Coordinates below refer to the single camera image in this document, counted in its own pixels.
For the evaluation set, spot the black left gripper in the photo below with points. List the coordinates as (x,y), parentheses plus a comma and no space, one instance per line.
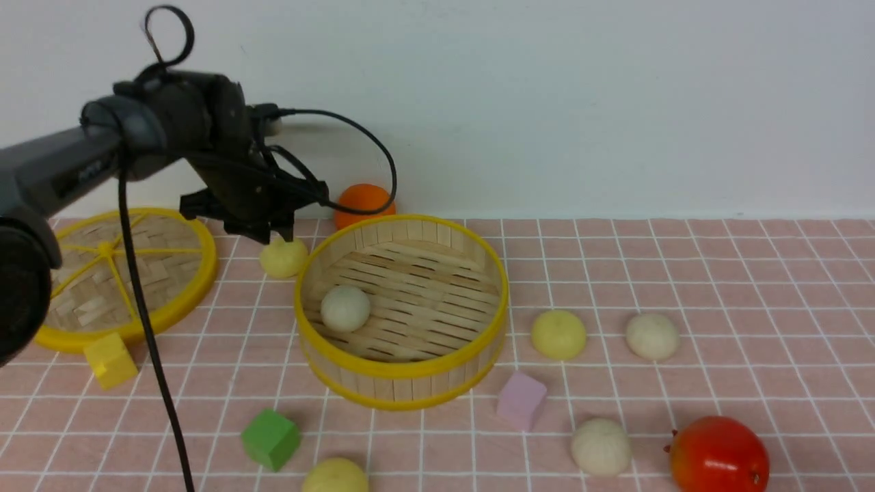
(257,192)

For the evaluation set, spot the yellow bun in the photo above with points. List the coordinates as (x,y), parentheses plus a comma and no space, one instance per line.
(282,258)
(558,334)

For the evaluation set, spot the white bun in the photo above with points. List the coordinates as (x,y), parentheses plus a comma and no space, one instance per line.
(345,309)
(601,447)
(651,336)

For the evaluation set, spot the yellow bun front edge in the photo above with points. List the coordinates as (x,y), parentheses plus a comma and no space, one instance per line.
(336,474)

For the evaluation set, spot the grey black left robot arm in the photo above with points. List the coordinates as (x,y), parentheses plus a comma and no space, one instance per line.
(146,125)

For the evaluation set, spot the yellow bamboo steamer basket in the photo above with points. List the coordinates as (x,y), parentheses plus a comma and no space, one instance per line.
(438,320)

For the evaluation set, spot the yellow woven steamer lid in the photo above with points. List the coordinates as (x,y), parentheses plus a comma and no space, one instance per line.
(92,292)

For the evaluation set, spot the orange fruit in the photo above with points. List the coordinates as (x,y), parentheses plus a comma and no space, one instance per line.
(360,197)

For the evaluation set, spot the yellow cube block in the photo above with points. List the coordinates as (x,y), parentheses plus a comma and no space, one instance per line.
(110,361)

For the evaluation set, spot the green cube block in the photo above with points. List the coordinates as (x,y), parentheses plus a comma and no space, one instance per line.
(271,439)

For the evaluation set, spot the pink cube block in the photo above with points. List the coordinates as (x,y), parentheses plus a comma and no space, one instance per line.
(520,401)

